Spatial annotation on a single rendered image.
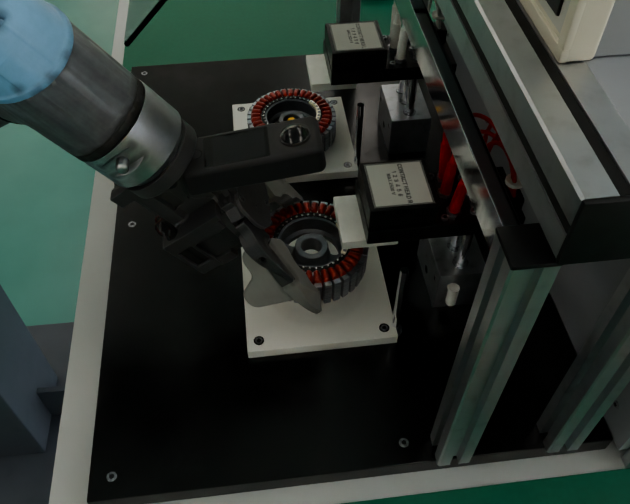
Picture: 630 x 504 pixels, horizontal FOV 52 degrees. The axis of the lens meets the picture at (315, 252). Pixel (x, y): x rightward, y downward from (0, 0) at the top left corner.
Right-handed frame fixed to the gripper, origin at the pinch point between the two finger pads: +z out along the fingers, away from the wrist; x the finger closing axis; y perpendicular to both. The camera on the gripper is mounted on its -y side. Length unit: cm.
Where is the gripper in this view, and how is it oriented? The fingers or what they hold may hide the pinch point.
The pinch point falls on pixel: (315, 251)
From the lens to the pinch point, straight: 64.9
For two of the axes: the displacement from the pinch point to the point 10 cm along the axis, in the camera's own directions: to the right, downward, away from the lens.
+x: 1.4, 7.8, -6.1
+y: -8.2, 4.4, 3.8
